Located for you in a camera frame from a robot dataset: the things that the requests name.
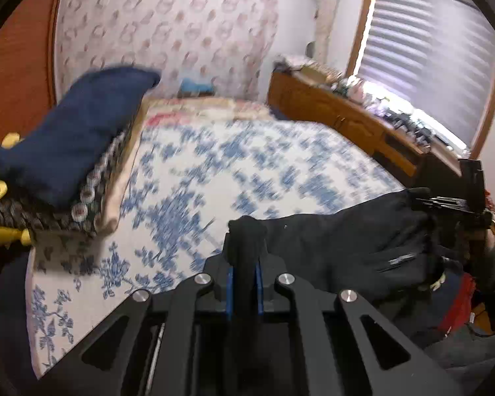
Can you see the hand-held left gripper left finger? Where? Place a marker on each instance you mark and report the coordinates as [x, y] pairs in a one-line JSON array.
[[229, 297]]

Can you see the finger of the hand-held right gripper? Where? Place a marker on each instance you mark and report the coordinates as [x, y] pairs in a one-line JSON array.
[[435, 202], [437, 212]]

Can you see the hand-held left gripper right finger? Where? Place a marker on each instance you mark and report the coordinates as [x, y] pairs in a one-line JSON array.
[[260, 293]]

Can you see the black printed T-shirt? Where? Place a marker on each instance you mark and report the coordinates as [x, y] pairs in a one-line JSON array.
[[334, 239]]

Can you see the person's right hand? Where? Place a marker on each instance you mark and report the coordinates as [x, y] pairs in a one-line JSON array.
[[489, 241]]

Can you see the blue floral bed sheet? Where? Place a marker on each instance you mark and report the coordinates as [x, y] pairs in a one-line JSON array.
[[189, 198]]

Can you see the person's clothed body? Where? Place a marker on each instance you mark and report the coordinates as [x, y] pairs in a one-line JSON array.
[[462, 317]]

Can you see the wooden cabinet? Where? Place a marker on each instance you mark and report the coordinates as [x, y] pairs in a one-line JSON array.
[[334, 107]]

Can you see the cream folded quilt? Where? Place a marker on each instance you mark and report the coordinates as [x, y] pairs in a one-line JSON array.
[[115, 206]]

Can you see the grey striped window blind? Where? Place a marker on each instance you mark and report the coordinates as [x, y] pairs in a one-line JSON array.
[[429, 49]]

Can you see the dark circle-patterned folded cloth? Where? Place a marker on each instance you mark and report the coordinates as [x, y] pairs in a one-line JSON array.
[[45, 214]]

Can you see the teal item on box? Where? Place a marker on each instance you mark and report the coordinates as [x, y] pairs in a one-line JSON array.
[[194, 86]]

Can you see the beige tied curtain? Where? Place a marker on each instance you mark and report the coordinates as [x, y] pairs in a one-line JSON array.
[[328, 16]]

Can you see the navy folded cloth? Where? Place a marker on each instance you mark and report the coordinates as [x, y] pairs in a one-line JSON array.
[[74, 132]]

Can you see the sheer circle-patterned curtain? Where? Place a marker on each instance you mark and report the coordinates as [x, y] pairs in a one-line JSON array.
[[169, 29]]

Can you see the wooden louvered wardrobe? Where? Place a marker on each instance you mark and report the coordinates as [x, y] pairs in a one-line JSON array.
[[20, 70]]

